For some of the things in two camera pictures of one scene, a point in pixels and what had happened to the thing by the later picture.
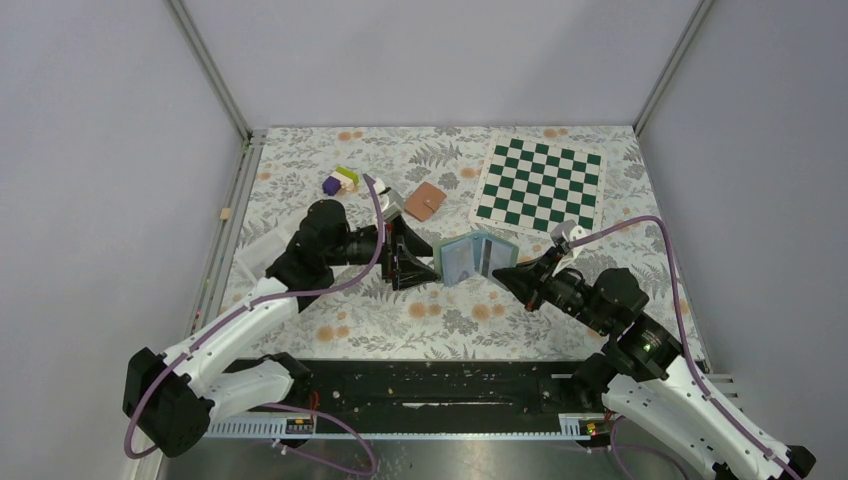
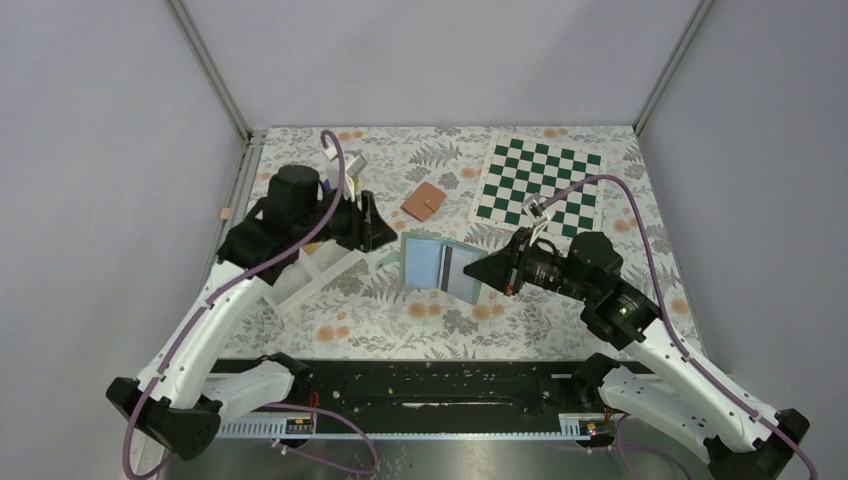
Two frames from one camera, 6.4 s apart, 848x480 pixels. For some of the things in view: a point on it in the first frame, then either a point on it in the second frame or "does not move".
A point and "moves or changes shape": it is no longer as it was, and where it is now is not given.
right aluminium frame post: x=693 y=23 does not move
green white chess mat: x=531 y=185 does not move
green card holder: x=476 y=254 moves or changes shape
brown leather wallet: x=424 y=201 does not move
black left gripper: x=395 y=259 to x=361 y=220
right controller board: x=593 y=427 does not move
